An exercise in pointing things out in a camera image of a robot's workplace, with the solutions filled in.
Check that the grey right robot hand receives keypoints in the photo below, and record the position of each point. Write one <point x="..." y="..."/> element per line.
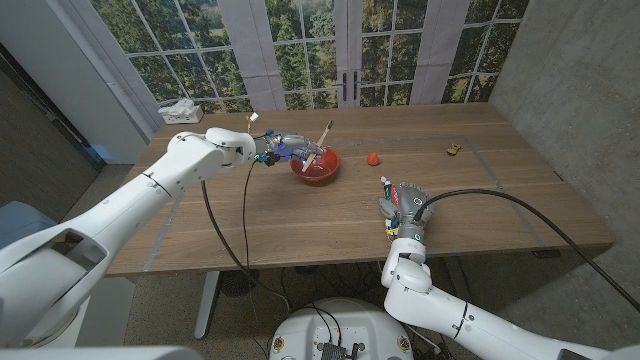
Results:
<point x="410" y="205"/>

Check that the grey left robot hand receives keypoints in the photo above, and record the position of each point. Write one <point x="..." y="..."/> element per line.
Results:
<point x="290" y="145"/>

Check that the toothpaste tube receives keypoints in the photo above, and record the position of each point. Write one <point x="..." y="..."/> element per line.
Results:
<point x="387" y="189"/>

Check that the wooden toothbrush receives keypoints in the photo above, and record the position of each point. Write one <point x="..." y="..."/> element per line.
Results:
<point x="322" y="137"/>

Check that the red bowl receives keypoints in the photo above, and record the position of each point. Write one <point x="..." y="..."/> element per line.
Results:
<point x="325" y="170"/>

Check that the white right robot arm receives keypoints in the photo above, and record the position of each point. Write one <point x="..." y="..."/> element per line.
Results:
<point x="425" y="300"/>

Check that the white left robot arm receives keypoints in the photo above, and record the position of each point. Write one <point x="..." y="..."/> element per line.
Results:
<point x="150" y="185"/>

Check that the red toy strawberry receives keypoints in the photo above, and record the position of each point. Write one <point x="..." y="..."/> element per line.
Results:
<point x="373" y="159"/>

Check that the small yellow toy car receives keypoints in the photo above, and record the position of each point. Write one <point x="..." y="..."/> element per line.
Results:
<point x="454" y="149"/>

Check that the printed window backdrop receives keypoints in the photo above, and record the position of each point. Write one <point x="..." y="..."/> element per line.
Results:
<point x="300" y="60"/>

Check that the white power strip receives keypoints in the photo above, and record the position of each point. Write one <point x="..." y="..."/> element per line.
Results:
<point x="185" y="119"/>

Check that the crumpled white tissue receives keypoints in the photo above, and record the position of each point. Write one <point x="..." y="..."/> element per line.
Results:
<point x="180" y="106"/>

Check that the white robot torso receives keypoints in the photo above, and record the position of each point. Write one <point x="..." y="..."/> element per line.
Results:
<point x="340" y="325"/>

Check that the round black fan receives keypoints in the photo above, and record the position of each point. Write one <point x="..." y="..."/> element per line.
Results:
<point x="239" y="282"/>

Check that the white table leg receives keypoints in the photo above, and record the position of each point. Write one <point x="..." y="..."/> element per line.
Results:
<point x="205" y="305"/>

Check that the blue bin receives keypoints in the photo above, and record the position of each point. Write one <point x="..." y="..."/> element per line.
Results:
<point x="20" y="220"/>

